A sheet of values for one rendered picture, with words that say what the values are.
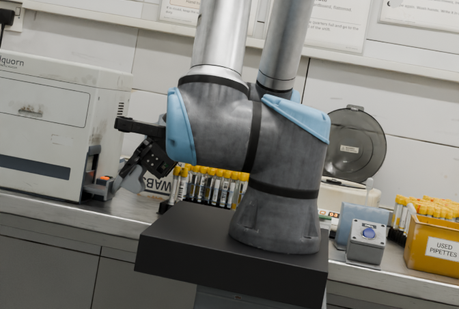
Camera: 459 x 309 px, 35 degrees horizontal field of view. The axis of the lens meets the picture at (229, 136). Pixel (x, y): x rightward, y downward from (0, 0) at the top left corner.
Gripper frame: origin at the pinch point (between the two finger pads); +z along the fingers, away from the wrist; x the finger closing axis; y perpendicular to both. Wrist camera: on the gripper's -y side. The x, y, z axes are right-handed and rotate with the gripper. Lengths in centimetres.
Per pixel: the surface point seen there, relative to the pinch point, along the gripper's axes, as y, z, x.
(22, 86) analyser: -28.5, -4.6, -4.4
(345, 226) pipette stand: 44, -26, 6
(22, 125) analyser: -23.2, 1.9, -4.4
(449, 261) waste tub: 64, -35, -1
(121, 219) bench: 7.0, 1.7, -8.3
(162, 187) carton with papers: 5.8, -1.6, 25.1
